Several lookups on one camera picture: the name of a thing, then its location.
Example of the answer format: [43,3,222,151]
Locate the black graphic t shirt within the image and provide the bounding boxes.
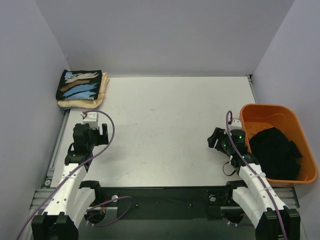
[55,69,103,101]

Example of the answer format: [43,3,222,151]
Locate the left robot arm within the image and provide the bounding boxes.
[31,123,109,240]

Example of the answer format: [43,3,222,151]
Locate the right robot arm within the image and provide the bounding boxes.
[207,127,301,240]

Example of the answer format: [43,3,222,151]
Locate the folded cream t shirt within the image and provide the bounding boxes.
[57,72,109,109]

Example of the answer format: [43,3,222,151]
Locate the orange plastic bin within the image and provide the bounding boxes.
[239,104,318,188]

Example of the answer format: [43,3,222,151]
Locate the black t shirt in bin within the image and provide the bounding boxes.
[249,127,303,181]

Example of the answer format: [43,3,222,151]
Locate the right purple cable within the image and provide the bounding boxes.
[226,110,288,240]

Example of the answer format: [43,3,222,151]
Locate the purple cable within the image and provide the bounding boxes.
[226,110,288,240]
[14,109,135,240]

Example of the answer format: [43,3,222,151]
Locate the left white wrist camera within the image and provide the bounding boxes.
[80,111,99,130]

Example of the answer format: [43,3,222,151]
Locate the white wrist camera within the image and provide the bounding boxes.
[80,111,99,130]
[229,118,242,130]

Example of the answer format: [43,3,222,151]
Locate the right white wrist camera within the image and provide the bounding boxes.
[229,118,242,130]

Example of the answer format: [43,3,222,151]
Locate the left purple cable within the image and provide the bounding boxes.
[14,109,135,240]

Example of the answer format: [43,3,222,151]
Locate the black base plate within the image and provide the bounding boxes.
[99,186,244,222]

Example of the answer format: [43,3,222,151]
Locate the aluminium frame rail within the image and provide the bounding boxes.
[30,185,300,210]

